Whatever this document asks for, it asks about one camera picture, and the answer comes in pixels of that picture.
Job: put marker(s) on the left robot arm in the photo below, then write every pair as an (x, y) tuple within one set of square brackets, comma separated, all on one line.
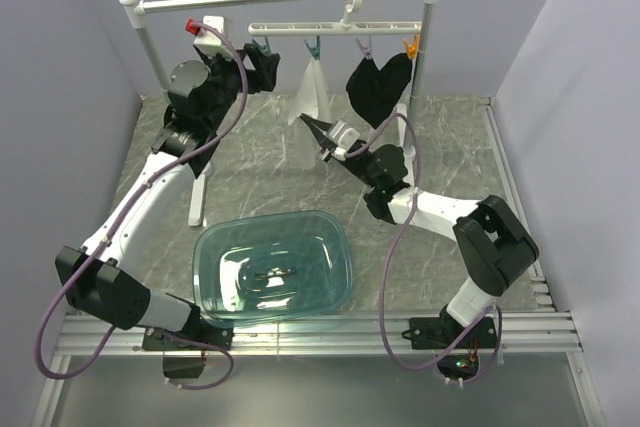
[(100, 273)]

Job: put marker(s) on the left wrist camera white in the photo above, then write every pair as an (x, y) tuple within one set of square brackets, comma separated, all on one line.
[(205, 41)]

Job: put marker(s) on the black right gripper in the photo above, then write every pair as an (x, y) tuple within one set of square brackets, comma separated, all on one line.
[(320, 130)]

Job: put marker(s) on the white underwear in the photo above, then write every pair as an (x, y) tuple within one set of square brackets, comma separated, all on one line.
[(311, 99)]

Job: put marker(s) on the purple plastic clip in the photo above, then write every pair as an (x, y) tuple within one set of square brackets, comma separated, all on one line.
[(365, 49)]

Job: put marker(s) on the aluminium rail frame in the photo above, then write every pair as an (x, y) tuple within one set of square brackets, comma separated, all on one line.
[(545, 330)]

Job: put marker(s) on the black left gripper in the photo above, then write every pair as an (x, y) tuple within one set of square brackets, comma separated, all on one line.
[(265, 77)]

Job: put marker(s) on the white plastic clip hanger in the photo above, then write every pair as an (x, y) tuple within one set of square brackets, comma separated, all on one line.
[(347, 26)]

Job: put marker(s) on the teal transparent plastic basin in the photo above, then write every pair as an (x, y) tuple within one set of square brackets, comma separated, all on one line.
[(271, 268)]

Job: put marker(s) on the silver white clothes rack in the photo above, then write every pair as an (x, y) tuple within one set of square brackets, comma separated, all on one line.
[(198, 118)]

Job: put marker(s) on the orange plastic clip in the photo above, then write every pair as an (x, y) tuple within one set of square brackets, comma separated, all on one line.
[(411, 47)]

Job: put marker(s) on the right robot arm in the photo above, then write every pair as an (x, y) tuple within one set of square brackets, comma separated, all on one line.
[(495, 246)]

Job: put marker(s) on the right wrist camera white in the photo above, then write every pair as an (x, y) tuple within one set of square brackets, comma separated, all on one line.
[(343, 136)]

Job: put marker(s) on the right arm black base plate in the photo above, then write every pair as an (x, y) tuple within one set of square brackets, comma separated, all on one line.
[(480, 345)]

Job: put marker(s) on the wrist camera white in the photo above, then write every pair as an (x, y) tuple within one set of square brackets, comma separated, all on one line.
[(343, 136), (205, 41)]

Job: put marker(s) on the teal plastic clip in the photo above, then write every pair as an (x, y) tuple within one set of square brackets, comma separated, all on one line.
[(264, 47), (314, 49)]

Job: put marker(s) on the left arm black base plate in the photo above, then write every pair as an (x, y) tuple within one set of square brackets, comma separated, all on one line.
[(186, 355)]

